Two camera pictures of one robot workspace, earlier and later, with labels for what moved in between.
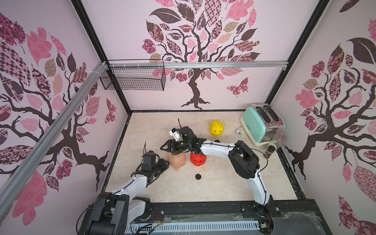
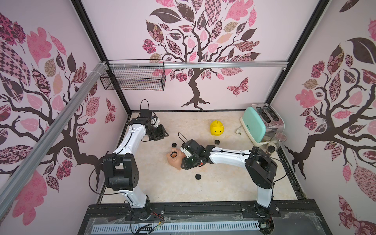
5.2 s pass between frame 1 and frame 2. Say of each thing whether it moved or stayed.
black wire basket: stayed
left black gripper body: moved
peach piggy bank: stayed
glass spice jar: stayed
